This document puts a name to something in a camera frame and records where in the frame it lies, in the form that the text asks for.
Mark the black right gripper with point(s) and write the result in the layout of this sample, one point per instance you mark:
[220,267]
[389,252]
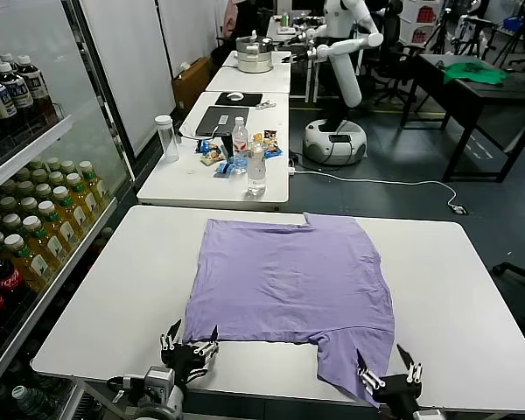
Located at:
[398,391]

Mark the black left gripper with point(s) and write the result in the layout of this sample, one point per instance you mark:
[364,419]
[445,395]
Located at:
[186,361]

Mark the purple t-shirt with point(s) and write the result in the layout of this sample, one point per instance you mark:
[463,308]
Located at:
[289,280]

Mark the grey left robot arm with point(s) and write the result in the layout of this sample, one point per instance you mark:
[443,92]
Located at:
[166,404]

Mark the large white side table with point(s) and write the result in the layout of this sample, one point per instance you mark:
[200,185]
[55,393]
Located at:
[179,184]

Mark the black chair base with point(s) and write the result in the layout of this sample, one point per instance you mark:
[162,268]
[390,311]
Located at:
[518,269]

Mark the shelved clear water bottle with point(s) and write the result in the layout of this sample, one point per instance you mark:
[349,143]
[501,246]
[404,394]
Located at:
[28,400]

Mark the blue snack packet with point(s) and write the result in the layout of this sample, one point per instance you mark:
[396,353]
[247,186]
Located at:
[202,145]
[224,170]
[274,152]

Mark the white floor plug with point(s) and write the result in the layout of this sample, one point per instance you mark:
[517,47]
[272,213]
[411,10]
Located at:
[458,209]

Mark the plain clear water bottle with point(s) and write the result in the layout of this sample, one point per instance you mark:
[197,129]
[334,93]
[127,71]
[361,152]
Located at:
[256,172]

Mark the biscuit snack packet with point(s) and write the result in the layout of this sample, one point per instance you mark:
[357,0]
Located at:
[213,156]

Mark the red label water bottle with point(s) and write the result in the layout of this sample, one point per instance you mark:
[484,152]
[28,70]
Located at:
[240,146]

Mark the clear tumbler white lid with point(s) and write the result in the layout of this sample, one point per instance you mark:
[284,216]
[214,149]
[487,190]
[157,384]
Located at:
[168,140]

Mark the yellow snack packet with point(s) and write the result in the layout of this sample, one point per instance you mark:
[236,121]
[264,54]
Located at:
[256,137]

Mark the colourful snack packet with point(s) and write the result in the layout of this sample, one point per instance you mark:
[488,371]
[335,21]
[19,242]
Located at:
[270,137]

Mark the closed grey laptop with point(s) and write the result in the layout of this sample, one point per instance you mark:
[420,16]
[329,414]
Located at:
[221,120]

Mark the glass door drinks cabinet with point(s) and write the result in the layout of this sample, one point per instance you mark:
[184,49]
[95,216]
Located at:
[44,140]

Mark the white computer mouse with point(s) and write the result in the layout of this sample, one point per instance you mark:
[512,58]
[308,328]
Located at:
[234,96]

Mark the black mouse pad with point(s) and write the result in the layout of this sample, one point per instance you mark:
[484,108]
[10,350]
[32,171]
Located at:
[251,99]

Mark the brown cardboard box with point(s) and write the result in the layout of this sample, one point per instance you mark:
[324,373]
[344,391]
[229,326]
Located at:
[190,85]

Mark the silver cooking pot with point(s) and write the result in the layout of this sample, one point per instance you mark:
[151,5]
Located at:
[254,59]

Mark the black metal table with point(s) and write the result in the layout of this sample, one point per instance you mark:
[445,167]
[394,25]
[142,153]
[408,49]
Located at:
[485,94]

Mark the white humanoid robot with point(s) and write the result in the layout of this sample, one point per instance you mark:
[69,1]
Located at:
[345,74]

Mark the green cloth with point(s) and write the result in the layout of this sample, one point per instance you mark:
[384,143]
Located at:
[474,73]

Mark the cluttered white desk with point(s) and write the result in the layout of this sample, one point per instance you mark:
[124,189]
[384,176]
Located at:
[284,31]

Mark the red white storage box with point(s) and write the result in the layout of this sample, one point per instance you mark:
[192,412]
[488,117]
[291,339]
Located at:
[428,14]
[422,34]

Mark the black office chair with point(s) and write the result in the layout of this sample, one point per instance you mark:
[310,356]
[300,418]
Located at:
[391,26]

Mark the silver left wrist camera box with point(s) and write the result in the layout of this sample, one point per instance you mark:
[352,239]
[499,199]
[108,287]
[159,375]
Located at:
[159,378]

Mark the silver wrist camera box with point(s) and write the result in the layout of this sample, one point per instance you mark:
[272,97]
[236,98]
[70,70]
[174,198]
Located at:
[159,378]
[433,415]

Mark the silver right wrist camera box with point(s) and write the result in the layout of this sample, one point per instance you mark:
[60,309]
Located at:
[433,415]

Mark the black camera tripod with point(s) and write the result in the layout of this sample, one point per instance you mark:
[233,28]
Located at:
[518,35]
[439,35]

